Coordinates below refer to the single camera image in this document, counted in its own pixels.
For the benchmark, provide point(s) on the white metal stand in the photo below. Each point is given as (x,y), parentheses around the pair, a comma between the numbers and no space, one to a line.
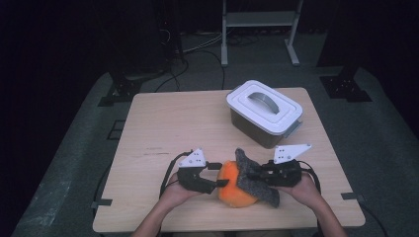
(257,18)

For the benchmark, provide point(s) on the white box lid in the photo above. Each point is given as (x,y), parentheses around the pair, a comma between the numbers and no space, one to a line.
(263,105)

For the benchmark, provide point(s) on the black stand base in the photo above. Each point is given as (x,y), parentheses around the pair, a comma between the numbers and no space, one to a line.
(123,90)
(346,89)

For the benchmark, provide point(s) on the grey fluffy cloth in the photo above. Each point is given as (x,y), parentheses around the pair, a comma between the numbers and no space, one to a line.
(253,191)

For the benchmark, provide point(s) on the black tape strip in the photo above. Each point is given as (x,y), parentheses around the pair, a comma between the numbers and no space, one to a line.
(351,196)
(102,202)

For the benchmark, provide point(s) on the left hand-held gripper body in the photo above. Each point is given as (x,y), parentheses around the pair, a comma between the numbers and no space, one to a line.
(194,179)

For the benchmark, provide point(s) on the brown transparent storage box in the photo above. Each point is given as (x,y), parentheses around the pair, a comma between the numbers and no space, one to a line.
(253,131)

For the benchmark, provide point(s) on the person's right hand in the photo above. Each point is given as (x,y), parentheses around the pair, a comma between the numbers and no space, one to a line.
(306,191)

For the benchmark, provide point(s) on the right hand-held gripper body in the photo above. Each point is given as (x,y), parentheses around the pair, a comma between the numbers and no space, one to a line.
(285,174)

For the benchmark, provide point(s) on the person's left hand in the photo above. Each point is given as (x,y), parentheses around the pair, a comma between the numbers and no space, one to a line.
(174,194)

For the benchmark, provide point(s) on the orange plush toy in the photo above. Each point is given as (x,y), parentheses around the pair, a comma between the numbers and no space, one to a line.
(230,187)

